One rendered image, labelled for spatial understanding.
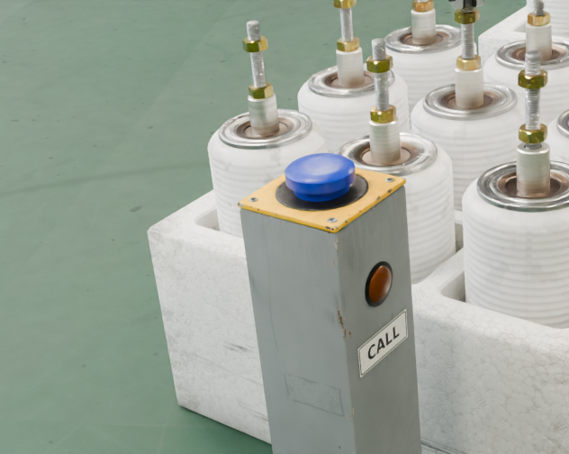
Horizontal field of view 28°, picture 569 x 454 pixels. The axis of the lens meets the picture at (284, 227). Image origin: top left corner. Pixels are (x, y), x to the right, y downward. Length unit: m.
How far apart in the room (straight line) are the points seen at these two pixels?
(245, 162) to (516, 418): 0.28
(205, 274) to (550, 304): 0.28
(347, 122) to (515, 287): 0.26
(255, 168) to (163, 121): 0.80
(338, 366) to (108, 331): 0.53
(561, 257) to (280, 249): 0.21
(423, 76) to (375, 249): 0.42
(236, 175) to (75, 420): 0.29
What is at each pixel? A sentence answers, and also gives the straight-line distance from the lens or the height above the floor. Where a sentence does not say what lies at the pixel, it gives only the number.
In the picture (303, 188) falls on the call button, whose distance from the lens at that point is 0.63.
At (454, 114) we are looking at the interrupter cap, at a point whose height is 0.25.
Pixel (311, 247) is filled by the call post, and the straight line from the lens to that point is 0.62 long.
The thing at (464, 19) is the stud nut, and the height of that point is 0.32.
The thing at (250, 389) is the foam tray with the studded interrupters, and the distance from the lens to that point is 0.94.
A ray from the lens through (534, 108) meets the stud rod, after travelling 0.75.
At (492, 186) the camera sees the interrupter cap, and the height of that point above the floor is 0.25.
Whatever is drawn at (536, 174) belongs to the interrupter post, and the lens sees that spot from 0.77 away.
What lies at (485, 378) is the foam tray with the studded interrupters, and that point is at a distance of 0.78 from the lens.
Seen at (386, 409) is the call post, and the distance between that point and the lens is 0.70.
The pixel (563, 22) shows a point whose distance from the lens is 1.30.
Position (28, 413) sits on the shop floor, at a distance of 1.07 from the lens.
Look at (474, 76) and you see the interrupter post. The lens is 0.91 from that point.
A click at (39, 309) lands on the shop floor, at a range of 1.22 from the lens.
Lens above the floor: 0.59
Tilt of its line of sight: 27 degrees down
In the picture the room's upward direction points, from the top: 7 degrees counter-clockwise
